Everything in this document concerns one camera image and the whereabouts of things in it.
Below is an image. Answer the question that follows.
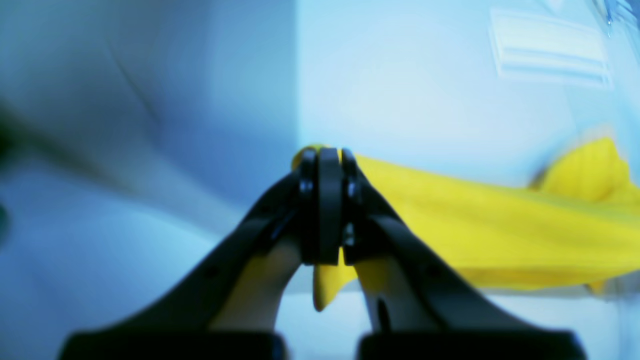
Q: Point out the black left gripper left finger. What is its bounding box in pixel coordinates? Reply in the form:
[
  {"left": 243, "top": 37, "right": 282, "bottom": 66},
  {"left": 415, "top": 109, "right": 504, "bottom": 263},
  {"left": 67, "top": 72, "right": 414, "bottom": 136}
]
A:
[{"left": 59, "top": 148, "right": 318, "bottom": 360}]

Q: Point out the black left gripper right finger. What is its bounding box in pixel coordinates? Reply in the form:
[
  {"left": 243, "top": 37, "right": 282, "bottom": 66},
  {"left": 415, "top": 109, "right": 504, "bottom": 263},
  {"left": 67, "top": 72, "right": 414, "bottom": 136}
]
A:
[{"left": 318, "top": 148, "right": 586, "bottom": 360}]

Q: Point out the yellow t-shirt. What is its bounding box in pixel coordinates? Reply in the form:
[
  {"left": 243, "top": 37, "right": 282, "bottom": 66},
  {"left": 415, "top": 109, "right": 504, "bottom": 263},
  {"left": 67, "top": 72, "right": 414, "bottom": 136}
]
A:
[{"left": 291, "top": 137, "right": 640, "bottom": 312}]

